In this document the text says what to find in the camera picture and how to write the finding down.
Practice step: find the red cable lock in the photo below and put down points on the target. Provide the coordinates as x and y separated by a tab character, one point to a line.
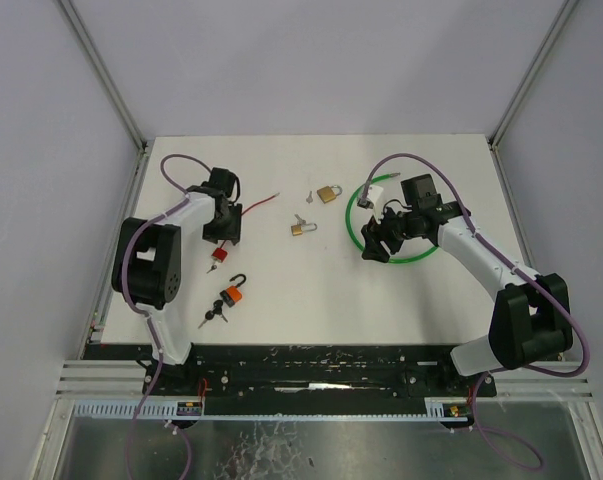
219	255

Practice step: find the keys of orange padlock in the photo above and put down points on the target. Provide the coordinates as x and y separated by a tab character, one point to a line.
214	312

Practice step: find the small brass padlock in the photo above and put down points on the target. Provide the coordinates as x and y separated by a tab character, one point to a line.
300	229

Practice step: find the orange black padlock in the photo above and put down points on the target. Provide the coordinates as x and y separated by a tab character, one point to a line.
232	294

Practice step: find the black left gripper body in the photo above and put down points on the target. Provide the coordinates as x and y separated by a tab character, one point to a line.
226	226

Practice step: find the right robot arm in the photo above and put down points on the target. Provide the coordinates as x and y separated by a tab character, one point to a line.
528	321

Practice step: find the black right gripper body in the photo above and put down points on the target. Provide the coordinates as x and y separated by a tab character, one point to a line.
390	230

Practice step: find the green cable lock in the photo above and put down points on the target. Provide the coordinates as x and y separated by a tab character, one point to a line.
359	244

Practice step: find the large brass padlock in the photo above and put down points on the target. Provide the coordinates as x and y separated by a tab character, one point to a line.
329	193

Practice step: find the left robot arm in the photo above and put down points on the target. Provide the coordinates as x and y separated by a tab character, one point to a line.
147	269

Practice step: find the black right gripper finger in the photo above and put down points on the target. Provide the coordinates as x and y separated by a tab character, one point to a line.
376	252
372	234

